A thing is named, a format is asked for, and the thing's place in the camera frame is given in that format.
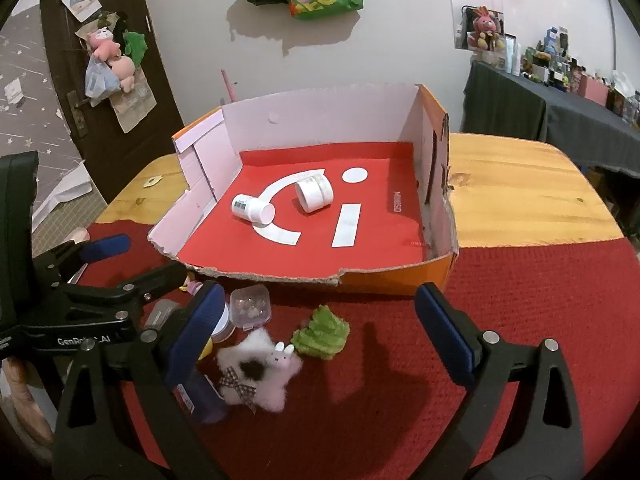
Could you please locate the photo on door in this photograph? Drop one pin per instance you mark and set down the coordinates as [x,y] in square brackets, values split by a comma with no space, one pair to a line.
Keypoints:
[82,10]

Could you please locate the yellow cap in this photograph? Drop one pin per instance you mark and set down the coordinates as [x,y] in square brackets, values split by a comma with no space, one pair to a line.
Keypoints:
[207,350]

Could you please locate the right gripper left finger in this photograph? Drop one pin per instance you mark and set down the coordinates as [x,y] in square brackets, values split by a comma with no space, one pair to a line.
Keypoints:
[124,421]

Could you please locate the plastic bag on door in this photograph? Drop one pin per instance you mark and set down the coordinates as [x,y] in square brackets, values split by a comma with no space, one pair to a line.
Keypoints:
[100,81]

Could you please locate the white bottle with barcode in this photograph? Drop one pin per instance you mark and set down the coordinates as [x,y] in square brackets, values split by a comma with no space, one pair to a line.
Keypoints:
[253,209]

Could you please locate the cardboard box with red bottom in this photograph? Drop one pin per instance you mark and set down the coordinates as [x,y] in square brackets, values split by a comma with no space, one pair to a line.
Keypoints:
[343,186]

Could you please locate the purple small bottle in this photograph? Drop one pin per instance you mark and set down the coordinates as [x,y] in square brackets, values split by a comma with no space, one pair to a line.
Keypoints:
[201,399]

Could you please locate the round white cream jar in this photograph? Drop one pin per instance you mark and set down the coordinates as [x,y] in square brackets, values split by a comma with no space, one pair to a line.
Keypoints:
[224,328]

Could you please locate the small cartoon doll figure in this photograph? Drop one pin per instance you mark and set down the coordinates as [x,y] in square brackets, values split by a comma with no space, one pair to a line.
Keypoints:
[191,286]

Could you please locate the clear small plastic box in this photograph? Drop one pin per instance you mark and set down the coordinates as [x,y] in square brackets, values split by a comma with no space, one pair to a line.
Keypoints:
[250,307]

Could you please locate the grey earbud case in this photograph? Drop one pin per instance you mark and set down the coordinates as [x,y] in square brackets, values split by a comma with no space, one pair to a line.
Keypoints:
[160,313]

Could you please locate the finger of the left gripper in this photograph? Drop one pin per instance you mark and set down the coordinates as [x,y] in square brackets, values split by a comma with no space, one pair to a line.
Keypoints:
[67,259]
[80,301]

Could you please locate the red table cloth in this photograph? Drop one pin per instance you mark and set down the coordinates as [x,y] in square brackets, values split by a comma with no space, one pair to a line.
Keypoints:
[377,408]

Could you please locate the small paper sticker on table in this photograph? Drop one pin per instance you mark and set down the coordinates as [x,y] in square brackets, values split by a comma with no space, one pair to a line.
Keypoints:
[152,181]

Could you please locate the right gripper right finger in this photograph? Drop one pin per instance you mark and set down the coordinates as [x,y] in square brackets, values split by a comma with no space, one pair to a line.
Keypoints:
[542,438]

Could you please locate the pink plush on door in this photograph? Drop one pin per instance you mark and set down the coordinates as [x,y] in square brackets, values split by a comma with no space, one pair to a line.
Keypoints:
[107,50]

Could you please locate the dark brown door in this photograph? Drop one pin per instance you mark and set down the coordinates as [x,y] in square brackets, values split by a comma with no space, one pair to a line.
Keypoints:
[120,135]

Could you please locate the white fluffy bunny scrunchie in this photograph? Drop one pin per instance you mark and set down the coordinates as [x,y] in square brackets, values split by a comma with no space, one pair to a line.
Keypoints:
[256,371]

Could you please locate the pink bunny plush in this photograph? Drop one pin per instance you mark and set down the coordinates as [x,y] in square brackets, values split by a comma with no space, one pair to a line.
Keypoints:
[485,28]

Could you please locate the dark cloth covered side table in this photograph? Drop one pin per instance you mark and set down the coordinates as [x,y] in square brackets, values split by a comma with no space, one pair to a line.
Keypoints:
[590,135]

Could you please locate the green plush on door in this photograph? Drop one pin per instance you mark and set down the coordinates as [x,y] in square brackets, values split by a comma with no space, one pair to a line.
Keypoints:
[135,47]

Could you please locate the pink stick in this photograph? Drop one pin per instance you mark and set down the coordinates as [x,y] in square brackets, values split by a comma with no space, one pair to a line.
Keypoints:
[229,86]

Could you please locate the person's left hand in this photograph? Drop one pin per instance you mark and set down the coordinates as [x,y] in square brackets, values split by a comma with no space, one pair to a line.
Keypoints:
[27,410]

